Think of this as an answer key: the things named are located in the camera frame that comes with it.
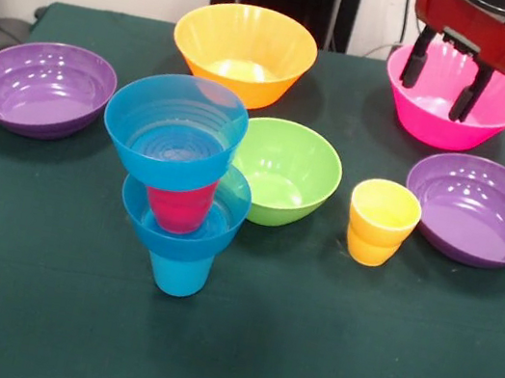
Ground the yellow plastic cup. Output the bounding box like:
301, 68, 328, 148
339, 174, 428, 275

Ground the purple plastic bowl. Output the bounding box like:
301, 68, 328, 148
0, 32, 123, 152
393, 144, 505, 273

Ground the green plastic bowl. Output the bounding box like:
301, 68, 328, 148
215, 111, 351, 238

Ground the pink plastic bowl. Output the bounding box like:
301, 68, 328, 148
373, 33, 505, 161

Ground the orange plastic bowl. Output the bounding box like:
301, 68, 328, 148
163, 0, 325, 120

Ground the blue plastic cup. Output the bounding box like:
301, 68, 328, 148
142, 244, 215, 302

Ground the small blue plastic bowl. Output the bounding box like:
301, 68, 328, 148
112, 147, 257, 271
92, 61, 256, 204

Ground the red plastic cup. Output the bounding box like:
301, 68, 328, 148
138, 166, 222, 241

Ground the grey rounded base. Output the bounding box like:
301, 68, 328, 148
0, 14, 37, 58

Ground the black hanging cable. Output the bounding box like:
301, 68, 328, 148
397, 0, 429, 48

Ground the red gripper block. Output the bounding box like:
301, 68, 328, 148
394, 0, 505, 132

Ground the dark green tablecloth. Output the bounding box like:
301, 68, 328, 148
0, 0, 505, 378

